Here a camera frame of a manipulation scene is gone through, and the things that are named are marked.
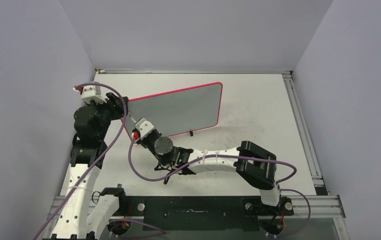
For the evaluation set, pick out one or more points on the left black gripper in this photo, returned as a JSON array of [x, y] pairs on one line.
[[113, 104]]

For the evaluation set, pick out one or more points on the pink framed whiteboard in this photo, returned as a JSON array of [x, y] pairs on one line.
[[178, 111]]

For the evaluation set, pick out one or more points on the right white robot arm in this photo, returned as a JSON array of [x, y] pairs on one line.
[[252, 162]]

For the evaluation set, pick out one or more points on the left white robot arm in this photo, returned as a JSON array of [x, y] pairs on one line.
[[91, 123]]

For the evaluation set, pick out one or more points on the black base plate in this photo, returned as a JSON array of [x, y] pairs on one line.
[[204, 213]]

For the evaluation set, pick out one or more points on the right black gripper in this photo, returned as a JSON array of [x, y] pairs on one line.
[[143, 141]]

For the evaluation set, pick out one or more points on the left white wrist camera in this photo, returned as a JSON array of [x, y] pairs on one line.
[[91, 93]]

